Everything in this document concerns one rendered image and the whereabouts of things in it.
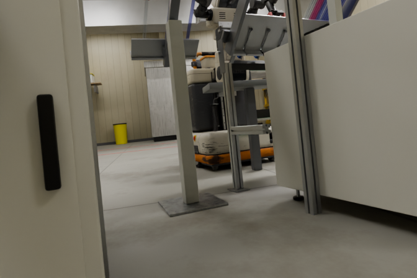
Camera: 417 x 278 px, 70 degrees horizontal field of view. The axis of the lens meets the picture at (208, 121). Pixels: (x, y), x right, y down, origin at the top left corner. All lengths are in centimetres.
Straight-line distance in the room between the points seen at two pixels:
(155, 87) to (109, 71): 212
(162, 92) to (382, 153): 734
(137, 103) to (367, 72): 879
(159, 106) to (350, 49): 721
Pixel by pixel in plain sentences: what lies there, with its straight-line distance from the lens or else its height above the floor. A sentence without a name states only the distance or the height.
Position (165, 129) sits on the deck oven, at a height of 30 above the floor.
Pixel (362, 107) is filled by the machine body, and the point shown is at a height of 35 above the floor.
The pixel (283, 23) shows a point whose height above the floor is 83.
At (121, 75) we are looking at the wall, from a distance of 962.
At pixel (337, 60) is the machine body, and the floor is 50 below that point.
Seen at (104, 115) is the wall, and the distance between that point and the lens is 954.
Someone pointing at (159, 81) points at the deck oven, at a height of 159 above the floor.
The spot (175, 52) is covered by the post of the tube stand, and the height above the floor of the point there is 67.
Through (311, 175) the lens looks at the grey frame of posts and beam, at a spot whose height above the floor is 14.
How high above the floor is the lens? 35
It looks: level
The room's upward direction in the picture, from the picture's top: 6 degrees counter-clockwise
